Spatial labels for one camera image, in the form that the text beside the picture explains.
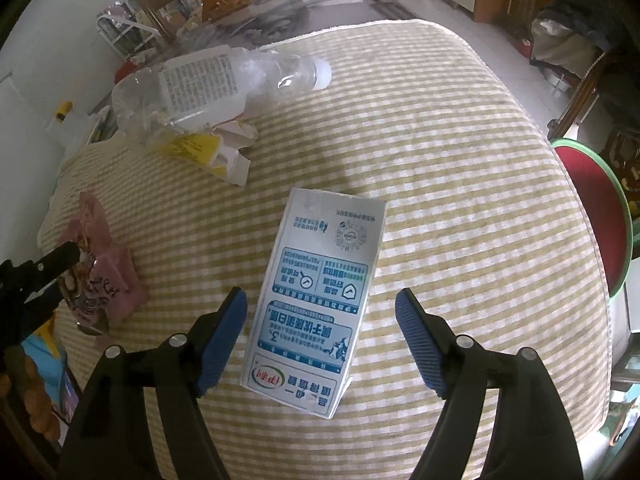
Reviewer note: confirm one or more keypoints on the pink snack bag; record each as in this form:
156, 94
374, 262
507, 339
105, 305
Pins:
110, 285

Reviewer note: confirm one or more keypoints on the white metal rack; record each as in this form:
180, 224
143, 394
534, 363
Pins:
125, 30

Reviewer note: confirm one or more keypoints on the blue plastic bag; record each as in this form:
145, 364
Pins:
47, 355

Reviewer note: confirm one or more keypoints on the red basin with green rim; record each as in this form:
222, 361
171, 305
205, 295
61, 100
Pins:
595, 200

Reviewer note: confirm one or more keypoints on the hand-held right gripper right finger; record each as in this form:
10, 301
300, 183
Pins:
420, 345

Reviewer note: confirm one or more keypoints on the red object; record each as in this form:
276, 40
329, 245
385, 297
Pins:
125, 71

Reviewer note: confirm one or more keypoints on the white blue milk carton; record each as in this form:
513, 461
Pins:
315, 310

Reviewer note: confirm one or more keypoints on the blue grey jacket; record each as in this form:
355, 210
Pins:
575, 15

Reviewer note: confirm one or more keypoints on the grey patterned rug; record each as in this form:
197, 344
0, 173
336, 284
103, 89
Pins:
325, 5

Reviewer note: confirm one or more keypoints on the person's left forearm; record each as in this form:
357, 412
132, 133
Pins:
40, 410

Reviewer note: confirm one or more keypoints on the wooden chair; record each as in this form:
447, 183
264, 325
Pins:
580, 95

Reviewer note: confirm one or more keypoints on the clear plastic bottle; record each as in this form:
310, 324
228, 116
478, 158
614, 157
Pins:
200, 85

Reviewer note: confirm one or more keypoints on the yellow white carton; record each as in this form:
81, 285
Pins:
195, 150

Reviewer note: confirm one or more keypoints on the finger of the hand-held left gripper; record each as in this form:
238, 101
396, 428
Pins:
30, 315
50, 262

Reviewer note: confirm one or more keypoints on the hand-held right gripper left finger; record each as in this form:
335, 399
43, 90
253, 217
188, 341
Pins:
225, 345

